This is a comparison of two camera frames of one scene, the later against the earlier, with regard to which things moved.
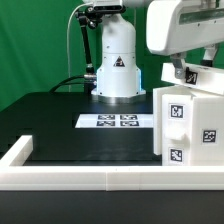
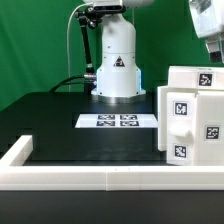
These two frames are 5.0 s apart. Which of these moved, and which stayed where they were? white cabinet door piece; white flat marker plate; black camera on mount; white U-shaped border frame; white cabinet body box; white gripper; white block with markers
Moved: white block with markers; white cabinet body box; white gripper; white cabinet door piece
Stayed: black camera on mount; white U-shaped border frame; white flat marker plate
